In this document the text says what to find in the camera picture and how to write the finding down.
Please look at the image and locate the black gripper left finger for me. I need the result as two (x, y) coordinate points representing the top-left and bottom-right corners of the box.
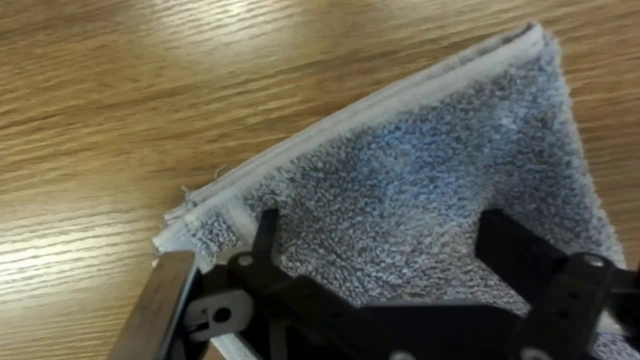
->
(227, 205), (350, 336)

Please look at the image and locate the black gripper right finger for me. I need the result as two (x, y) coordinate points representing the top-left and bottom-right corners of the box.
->
(474, 207), (640, 350)

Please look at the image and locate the gray towel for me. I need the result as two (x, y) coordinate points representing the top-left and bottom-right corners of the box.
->
(151, 19), (631, 360)

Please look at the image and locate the silver metal bracket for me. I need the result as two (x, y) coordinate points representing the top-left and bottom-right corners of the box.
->
(108, 248), (199, 360)

